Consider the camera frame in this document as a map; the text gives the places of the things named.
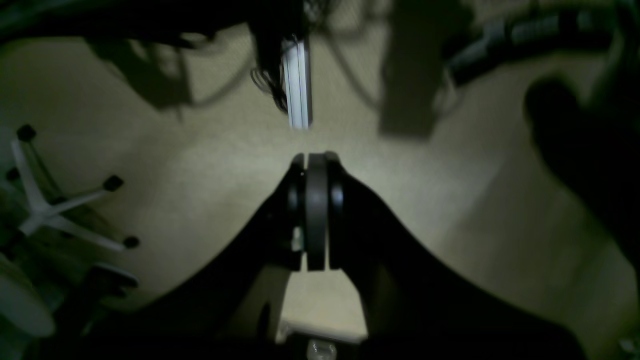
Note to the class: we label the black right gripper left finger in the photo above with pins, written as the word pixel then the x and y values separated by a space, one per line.
pixel 231 308

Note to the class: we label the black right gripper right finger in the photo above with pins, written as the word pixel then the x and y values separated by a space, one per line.
pixel 415 306

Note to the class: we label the white office chair base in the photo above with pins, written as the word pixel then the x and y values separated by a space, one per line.
pixel 44 213

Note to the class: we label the aluminium frame post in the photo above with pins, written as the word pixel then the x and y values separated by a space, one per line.
pixel 296 66

